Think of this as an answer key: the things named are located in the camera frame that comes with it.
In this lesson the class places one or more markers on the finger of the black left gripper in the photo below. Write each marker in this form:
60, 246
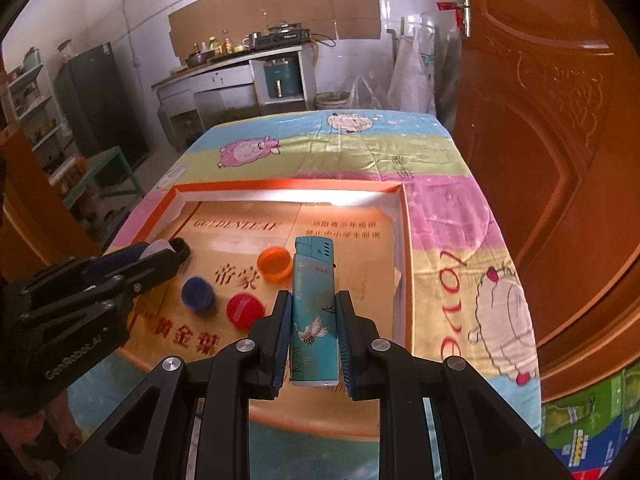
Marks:
70, 277
150, 272

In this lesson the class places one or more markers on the black refrigerator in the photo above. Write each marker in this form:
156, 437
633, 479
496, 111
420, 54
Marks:
94, 102

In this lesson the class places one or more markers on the white kitchen counter cabinet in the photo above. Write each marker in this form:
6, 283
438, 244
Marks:
198, 99

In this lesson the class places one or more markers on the white plastic bag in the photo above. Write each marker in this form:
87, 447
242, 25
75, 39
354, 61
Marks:
412, 86

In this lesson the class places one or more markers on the green metal stool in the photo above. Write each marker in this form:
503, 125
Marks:
109, 168

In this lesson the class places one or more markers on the teal air fryer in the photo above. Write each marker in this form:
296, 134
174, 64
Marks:
282, 78

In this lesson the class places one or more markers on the white QR bottle cap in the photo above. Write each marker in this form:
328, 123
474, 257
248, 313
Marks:
156, 247

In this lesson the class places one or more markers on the red carton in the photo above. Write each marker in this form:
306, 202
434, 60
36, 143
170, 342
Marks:
590, 474

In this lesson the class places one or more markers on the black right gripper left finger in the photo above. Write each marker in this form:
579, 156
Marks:
198, 408

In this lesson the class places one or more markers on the brown wooden door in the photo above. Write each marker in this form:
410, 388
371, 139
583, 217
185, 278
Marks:
548, 122

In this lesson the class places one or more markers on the teal crane lighter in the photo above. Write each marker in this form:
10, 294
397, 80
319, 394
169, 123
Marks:
314, 356

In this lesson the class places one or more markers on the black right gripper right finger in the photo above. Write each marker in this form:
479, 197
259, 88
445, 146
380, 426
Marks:
437, 419

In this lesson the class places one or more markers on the blue bottle cap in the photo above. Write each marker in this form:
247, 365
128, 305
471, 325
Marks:
197, 294

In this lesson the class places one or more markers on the cardboard wall panels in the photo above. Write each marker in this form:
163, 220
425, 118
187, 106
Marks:
337, 19

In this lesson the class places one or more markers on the orange white cardboard tray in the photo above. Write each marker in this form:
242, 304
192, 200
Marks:
241, 236

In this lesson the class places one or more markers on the colourful cartoon sheep tablecloth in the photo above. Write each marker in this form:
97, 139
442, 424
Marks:
468, 293

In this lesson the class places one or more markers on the black gas stove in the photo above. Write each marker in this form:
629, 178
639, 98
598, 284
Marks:
281, 36

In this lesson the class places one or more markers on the green beer carton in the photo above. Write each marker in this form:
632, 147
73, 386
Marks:
588, 428

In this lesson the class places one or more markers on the dark orange bottle cap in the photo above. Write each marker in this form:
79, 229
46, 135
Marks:
275, 263

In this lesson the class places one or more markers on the metal wok pan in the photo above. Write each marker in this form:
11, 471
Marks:
199, 58

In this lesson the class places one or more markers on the silver door handle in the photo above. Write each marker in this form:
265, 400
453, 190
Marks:
464, 18

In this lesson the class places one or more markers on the red bottle cap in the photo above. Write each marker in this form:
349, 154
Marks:
243, 310

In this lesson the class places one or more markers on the storage shelf rack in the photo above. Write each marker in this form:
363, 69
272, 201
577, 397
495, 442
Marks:
43, 122

